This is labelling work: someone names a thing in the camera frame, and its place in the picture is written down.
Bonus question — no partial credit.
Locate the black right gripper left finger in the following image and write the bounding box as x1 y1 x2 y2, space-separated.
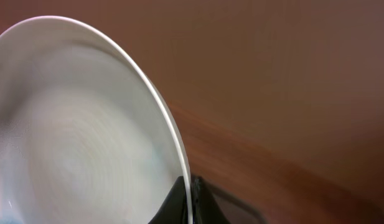
149 176 188 224

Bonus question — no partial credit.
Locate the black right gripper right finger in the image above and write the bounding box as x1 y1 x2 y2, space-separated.
192 176 230 224

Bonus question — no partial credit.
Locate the white plate top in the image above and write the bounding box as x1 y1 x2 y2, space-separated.
0 16 193 223

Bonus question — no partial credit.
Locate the large brown serving tray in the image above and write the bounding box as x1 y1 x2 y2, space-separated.
207 182 270 224

